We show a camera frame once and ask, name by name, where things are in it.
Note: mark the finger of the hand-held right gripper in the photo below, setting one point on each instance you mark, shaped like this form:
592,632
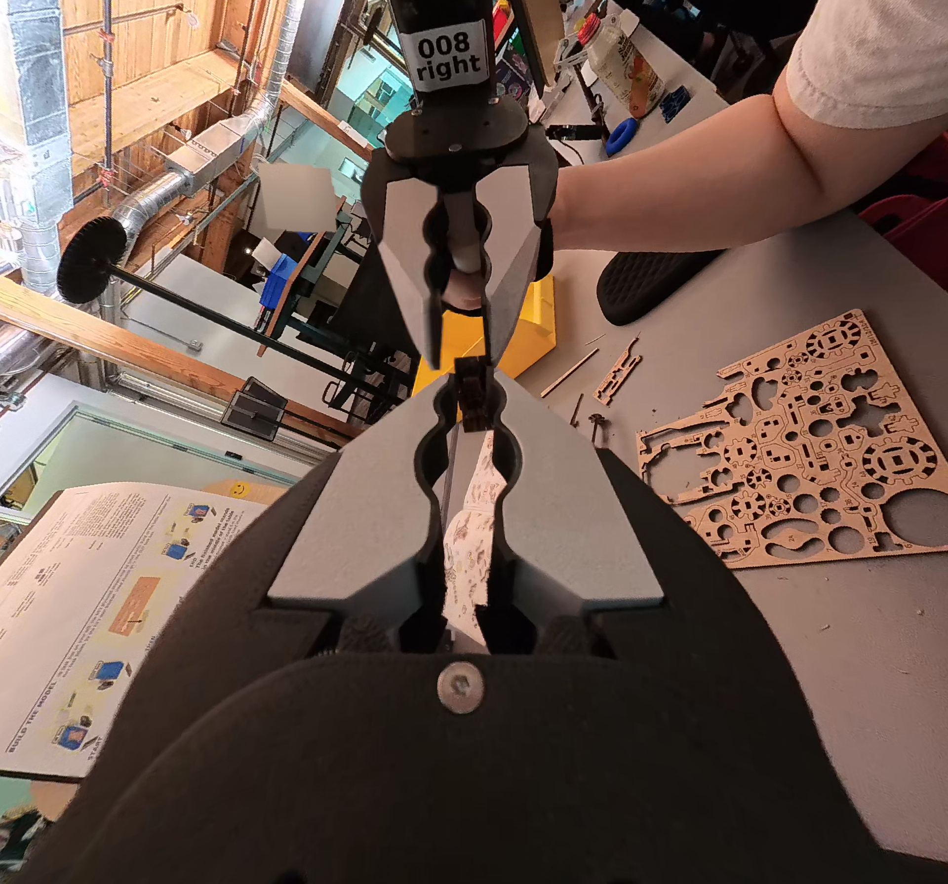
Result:
404,255
511,247

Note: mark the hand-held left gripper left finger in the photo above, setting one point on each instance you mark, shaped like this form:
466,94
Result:
348,528

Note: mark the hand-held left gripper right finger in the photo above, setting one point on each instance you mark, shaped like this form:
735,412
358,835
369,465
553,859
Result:
578,528

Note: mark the small dark wooden gear part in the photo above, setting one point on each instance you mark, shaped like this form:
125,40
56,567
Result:
474,395

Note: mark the person's right forearm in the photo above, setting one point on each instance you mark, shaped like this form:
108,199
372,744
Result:
681,180

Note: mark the person's right hand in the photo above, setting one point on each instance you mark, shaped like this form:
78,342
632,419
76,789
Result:
463,295

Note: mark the black mesh chair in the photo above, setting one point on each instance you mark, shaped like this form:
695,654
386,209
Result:
370,292

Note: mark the yellow plastic bin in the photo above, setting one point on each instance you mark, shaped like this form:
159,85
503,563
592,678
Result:
533,336

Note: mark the dark wooden gear subassembly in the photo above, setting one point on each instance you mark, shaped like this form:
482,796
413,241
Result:
598,429

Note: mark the wood-top workbench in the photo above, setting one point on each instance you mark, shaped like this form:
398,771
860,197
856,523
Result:
300,280

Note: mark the illustrated assembly booklet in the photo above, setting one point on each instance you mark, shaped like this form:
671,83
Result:
470,528

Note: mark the yellow smiley sticker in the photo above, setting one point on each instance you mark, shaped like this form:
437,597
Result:
238,488

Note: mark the blue storage bin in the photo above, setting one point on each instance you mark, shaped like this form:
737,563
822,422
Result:
285,284

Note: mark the white box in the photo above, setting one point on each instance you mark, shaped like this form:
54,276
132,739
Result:
268,253

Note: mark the thin wooden stick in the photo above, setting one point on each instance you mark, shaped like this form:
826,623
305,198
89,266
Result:
569,373

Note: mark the blue tape roll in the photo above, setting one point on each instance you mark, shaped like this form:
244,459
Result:
613,138

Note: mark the black framed panel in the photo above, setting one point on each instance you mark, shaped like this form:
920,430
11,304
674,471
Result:
255,410

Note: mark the white bottle red cap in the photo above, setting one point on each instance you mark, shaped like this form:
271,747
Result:
622,62

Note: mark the printed instruction poster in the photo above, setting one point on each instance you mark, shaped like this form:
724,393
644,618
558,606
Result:
111,603

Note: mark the laser-cut wooden part sheet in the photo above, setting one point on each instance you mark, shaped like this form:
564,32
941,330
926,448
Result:
796,410

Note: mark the black pole stand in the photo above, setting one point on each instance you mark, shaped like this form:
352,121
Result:
92,262

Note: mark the black ceiling pipe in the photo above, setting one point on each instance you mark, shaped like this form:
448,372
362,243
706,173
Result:
108,84

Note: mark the red plastic container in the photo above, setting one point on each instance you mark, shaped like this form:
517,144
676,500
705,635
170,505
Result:
911,225

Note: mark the white t-shirt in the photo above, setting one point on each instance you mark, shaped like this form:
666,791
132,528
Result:
874,25

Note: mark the small wooden frame offcut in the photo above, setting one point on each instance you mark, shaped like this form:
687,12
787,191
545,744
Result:
618,373

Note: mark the silver round air duct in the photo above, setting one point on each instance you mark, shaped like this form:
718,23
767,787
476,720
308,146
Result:
148,203

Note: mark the silver rectangular air duct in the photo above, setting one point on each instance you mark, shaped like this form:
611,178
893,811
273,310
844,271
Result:
33,47

